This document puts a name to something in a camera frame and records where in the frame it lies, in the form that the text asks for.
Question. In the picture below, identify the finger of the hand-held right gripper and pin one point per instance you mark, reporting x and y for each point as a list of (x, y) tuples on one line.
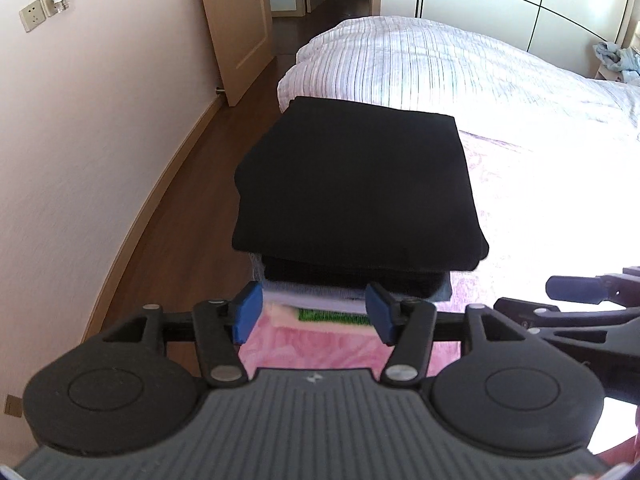
[(575, 289), (575, 322)]

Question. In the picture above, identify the white wardrobe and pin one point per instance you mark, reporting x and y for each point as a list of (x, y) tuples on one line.
[(475, 0)]

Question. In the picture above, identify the grey blue folded garment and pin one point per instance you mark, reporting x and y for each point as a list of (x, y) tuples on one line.
[(446, 287)]

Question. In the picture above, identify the green folded garment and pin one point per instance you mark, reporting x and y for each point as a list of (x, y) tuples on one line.
[(330, 316)]

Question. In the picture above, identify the pink rose blanket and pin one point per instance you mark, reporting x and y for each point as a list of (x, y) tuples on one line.
[(320, 350)]

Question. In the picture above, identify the cream folded garment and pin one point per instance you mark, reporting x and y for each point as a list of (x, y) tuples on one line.
[(285, 316)]

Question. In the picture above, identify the crumpled light blue clothes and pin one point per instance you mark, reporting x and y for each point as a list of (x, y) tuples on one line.
[(615, 60)]

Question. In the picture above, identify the low beige wall socket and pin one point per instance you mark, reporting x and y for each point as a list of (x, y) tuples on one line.
[(13, 406)]

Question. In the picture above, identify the wooden door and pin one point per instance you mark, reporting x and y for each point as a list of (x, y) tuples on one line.
[(235, 25)]

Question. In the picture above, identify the white folded garment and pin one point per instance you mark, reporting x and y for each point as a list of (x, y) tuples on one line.
[(280, 299)]

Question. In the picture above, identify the wooden skirting board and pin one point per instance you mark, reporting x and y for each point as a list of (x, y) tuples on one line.
[(150, 200)]

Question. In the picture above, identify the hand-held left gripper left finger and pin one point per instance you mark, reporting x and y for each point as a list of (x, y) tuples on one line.
[(247, 310)]

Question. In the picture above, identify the white striped quilt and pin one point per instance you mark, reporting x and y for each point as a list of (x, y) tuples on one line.
[(425, 60)]

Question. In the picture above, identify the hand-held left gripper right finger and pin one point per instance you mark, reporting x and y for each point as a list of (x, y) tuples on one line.
[(379, 312)]

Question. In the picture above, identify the black garment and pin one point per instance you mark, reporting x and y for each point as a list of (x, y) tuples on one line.
[(360, 185)]

